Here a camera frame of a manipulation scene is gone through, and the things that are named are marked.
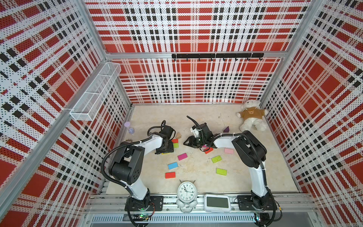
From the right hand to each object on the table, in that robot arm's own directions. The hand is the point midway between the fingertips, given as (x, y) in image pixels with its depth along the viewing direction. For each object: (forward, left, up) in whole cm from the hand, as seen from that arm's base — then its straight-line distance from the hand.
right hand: (186, 144), depth 95 cm
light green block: (0, +7, -1) cm, 7 cm away
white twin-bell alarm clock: (-31, -1, +2) cm, 31 cm away
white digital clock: (-35, -16, +2) cm, 38 cm away
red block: (+3, +8, 0) cm, 9 cm away
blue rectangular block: (-14, +9, -2) cm, 17 cm away
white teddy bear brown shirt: (+21, -49, +4) cm, 53 cm away
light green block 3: (-18, -21, -2) cm, 28 cm away
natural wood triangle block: (+7, +6, -1) cm, 9 cm away
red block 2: (-5, -15, -2) cm, 15 cm away
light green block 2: (-10, -20, -1) cm, 22 cm away
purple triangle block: (+11, -29, 0) cm, 31 cm away
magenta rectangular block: (-8, +3, -2) cm, 9 cm away
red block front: (-20, +10, -3) cm, 22 cm away
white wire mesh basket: (+19, +66, +19) cm, 71 cm away
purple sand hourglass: (+11, +41, +1) cm, 43 cm away
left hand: (-3, +13, -2) cm, 13 cm away
